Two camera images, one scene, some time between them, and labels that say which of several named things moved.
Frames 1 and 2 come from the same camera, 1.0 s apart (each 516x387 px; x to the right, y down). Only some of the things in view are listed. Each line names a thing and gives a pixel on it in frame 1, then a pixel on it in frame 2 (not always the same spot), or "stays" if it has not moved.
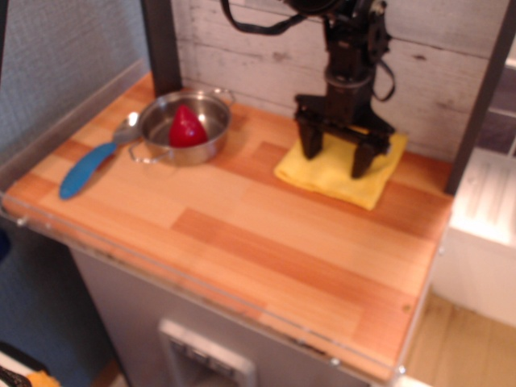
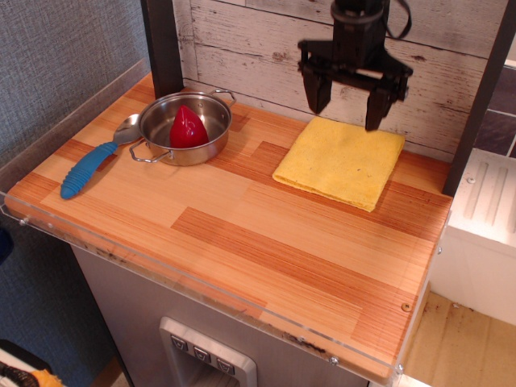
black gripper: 348,106 → 358,53
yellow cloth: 331,170 stays
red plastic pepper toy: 185,129 stays
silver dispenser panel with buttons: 194,359 stays
